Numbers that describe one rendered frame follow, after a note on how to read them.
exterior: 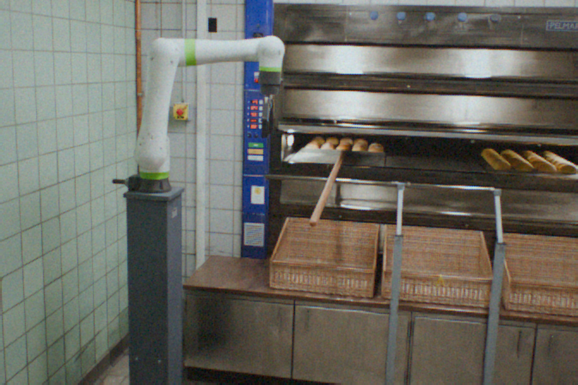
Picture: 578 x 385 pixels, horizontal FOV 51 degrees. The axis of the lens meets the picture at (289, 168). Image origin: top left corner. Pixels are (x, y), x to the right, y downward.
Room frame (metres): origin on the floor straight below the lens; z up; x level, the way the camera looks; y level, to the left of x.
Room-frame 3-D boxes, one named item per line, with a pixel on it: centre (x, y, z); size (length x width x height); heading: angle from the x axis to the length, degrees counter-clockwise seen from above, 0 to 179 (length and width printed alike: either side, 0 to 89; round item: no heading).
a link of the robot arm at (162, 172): (2.57, 0.59, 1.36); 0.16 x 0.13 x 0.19; 7
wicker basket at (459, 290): (3.13, -0.81, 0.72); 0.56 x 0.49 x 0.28; 81
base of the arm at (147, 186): (2.60, 0.64, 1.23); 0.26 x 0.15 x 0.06; 81
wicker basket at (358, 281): (3.23, -0.23, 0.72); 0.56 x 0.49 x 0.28; 79
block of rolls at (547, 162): (3.74, -1.49, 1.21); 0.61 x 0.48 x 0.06; 171
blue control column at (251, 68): (4.49, 0.04, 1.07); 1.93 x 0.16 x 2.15; 171
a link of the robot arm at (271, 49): (2.53, 0.09, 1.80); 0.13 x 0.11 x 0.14; 7
